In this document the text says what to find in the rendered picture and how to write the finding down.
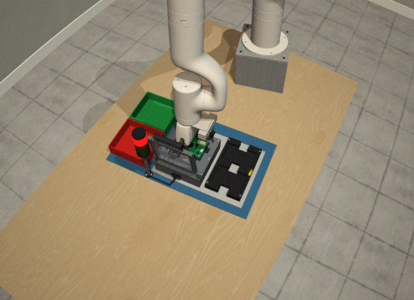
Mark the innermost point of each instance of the green open tray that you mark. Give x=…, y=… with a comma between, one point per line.
x=156, y=111

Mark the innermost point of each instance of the red bin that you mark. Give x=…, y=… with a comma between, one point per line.
x=122, y=144

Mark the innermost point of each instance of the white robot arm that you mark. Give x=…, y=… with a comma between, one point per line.
x=186, y=40

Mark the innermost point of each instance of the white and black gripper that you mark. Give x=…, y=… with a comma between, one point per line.
x=185, y=134

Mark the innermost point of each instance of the green circuit board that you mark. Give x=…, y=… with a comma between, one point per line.
x=197, y=146

